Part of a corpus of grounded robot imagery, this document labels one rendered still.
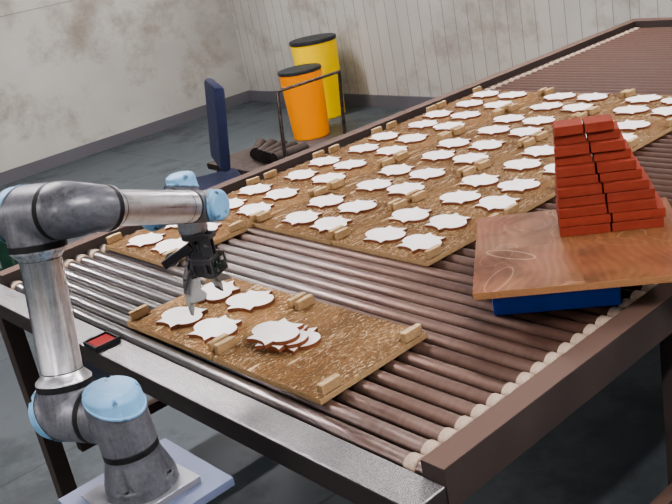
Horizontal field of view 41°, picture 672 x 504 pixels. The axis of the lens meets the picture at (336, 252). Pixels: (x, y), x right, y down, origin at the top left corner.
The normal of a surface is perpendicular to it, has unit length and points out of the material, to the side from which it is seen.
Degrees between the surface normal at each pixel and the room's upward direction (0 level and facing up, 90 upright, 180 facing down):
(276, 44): 90
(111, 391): 4
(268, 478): 0
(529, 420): 90
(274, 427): 0
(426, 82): 90
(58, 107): 90
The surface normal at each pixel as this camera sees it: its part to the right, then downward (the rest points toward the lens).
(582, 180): -0.17, 0.38
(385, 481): -0.18, -0.92
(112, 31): 0.66, 0.15
